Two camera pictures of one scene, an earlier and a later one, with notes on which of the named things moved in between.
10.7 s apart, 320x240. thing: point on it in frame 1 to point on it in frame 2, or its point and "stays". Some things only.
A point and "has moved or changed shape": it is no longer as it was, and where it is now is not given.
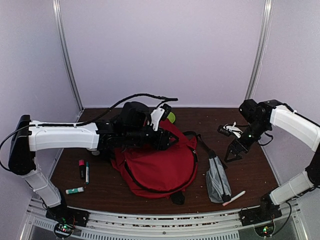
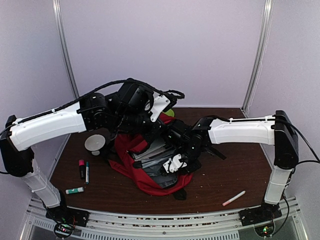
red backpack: [159, 173] has moved or changed shape
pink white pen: [224, 204] stays
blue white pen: [87, 173] stays
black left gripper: [160, 143] to [160, 127]
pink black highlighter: [82, 169] stays
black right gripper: [233, 146] to [196, 165]
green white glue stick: [74, 190] stays
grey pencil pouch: [218, 185] to [153, 166]
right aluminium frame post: [267, 9] stays
